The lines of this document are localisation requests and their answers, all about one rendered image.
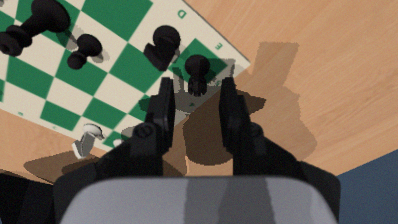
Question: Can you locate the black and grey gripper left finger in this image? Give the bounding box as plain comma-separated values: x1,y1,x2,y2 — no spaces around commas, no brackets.
53,77,176,224

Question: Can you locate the green and cream chessboard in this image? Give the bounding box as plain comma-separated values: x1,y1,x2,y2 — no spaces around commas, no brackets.
0,0,251,152

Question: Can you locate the white chess pawn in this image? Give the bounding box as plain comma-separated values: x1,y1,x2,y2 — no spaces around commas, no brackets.
113,138,125,146

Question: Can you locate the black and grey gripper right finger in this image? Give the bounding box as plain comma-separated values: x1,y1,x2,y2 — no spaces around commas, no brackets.
219,77,341,224

